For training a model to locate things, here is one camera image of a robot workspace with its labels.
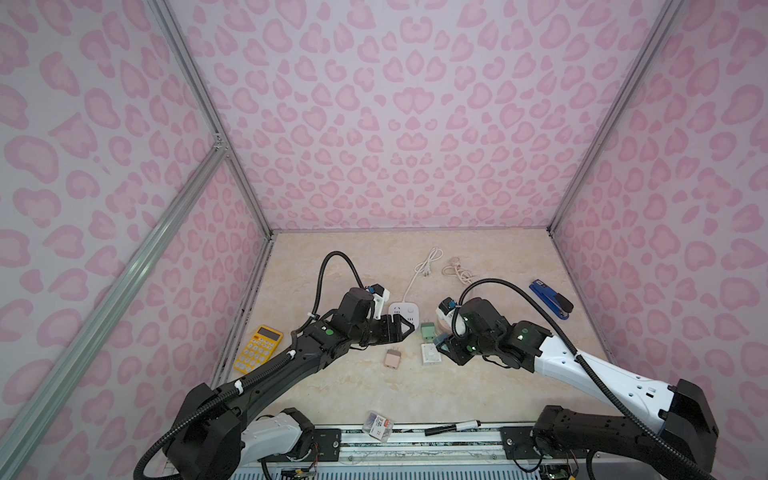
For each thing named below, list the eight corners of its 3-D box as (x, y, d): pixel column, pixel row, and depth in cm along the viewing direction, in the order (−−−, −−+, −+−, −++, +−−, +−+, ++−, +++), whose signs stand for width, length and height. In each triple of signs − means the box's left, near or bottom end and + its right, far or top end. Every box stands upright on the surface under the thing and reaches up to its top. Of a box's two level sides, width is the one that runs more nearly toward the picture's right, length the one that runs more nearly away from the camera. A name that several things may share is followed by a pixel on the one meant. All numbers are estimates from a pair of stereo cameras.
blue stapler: (564, 320, 97) (570, 313, 93) (529, 289, 105) (534, 280, 101) (570, 315, 98) (577, 307, 94) (536, 284, 106) (541, 276, 102)
